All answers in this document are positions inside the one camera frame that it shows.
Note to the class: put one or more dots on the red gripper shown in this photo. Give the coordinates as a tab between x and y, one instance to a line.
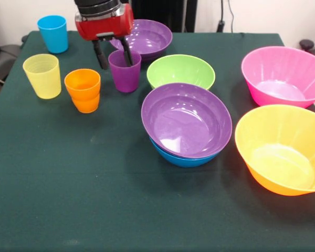
105	27

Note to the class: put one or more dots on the purple bowl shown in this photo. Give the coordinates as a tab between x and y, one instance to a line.
186	123
152	39

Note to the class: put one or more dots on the purple cup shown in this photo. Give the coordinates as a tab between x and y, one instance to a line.
124	76

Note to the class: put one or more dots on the orange cup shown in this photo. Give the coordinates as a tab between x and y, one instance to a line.
82	85
86	105

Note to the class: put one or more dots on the blue cup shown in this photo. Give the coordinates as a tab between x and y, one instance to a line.
53	34

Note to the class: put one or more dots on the green bowl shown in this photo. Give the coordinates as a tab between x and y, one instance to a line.
181	71

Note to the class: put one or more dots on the yellow cup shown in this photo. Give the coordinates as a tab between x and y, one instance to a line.
43	78

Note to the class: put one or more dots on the black office chair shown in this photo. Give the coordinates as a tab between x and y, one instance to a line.
311	48
2	60

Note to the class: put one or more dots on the dark green table cloth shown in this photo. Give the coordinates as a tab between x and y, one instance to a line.
68	170

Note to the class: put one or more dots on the blue bowl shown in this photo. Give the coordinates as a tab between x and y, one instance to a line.
183	161

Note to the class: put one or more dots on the pink bowl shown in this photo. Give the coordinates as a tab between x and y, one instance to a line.
281	78

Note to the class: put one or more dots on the orange bowl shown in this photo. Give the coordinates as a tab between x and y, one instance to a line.
281	157

